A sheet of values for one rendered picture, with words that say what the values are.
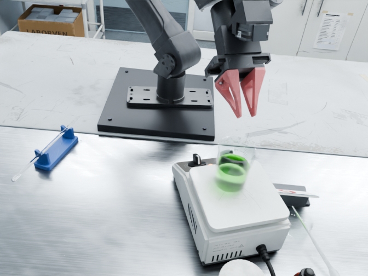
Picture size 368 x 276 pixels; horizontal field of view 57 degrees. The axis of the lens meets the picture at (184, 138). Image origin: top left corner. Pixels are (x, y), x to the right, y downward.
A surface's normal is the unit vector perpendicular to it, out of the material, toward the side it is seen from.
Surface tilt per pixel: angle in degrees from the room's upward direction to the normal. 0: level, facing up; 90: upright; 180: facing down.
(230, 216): 0
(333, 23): 90
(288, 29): 90
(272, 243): 90
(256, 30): 75
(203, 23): 90
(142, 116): 2
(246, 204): 0
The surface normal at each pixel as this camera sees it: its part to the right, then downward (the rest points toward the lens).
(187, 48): 0.55, -0.31
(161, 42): -0.59, 0.45
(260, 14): 0.22, -0.21
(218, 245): 0.25, 0.62
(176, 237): 0.07, -0.78
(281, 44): -0.05, 0.62
